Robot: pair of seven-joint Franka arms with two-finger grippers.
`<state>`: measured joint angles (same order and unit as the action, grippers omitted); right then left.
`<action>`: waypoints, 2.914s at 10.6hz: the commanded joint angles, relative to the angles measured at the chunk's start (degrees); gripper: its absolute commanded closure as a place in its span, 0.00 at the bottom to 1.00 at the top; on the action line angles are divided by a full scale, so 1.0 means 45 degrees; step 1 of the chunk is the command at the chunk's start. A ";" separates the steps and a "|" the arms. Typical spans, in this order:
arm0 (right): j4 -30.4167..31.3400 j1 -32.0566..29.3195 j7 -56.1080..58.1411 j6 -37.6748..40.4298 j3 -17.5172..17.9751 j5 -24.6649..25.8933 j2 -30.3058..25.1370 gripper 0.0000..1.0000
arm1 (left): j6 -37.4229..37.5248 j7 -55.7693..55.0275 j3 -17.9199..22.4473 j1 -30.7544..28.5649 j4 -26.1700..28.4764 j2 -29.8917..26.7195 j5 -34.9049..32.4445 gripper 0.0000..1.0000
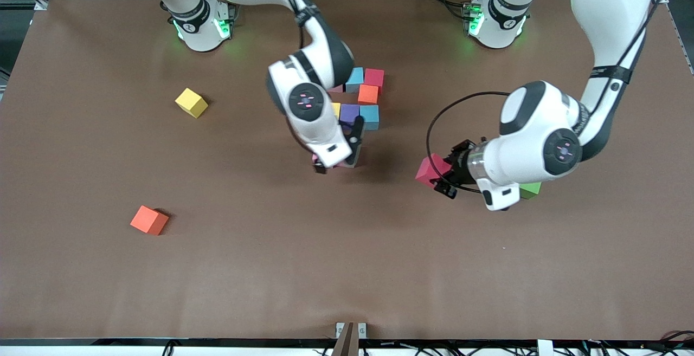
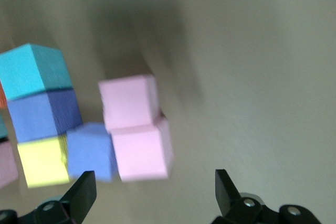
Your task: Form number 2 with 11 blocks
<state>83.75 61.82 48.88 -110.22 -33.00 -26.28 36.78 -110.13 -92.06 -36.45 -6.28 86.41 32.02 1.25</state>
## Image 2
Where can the blue foam cube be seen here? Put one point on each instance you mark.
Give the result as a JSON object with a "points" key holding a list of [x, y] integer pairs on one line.
{"points": [[26, 72], [2, 127]]}

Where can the orange foam cube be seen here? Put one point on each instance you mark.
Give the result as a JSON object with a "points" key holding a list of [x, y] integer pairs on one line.
{"points": [[2, 95]]}

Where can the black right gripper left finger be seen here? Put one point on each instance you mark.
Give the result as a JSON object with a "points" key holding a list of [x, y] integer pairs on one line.
{"points": [[81, 195]]}

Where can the pink foam cube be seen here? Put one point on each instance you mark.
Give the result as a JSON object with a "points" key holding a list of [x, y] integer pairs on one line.
{"points": [[126, 102], [6, 162], [141, 151]]}

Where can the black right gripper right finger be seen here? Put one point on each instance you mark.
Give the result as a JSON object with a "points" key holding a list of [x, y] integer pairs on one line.
{"points": [[225, 192]]}

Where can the yellow foam cube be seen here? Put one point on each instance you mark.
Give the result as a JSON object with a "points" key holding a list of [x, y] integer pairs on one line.
{"points": [[42, 161]]}

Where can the purple foam cube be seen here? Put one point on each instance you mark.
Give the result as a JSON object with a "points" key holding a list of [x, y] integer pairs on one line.
{"points": [[34, 116], [89, 150]]}

